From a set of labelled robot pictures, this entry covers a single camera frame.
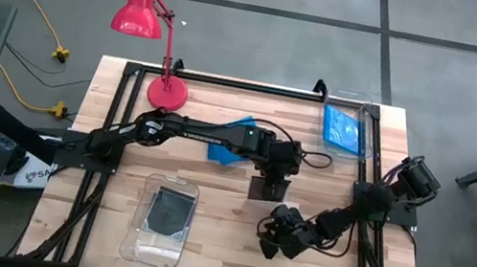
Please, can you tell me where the clear jewel case black tray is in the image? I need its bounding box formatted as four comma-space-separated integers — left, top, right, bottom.
137, 188, 191, 245
147, 185, 199, 243
246, 173, 294, 207

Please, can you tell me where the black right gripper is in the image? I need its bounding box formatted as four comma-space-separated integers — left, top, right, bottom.
256, 200, 329, 267

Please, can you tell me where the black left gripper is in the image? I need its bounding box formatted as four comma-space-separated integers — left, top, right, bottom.
252, 134, 307, 197

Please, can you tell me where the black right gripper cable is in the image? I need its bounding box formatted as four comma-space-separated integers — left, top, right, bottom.
254, 204, 357, 261

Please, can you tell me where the black metal table frame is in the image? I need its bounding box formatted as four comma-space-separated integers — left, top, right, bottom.
14, 33, 457, 267

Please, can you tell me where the clear plastic bin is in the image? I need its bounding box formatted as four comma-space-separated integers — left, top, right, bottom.
314, 86, 385, 165
116, 168, 203, 267

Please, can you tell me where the white printed box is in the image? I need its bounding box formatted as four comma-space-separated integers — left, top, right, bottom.
12, 149, 55, 194

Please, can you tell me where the black frame clamp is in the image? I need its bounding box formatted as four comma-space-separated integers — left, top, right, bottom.
170, 56, 187, 73
311, 78, 331, 97

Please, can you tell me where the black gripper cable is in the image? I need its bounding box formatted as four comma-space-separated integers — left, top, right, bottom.
254, 204, 357, 261
241, 115, 340, 173

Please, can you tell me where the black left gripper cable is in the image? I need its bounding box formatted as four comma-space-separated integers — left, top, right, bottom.
241, 115, 340, 173

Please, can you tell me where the black slanted bar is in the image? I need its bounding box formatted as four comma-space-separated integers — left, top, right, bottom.
0, 96, 77, 169

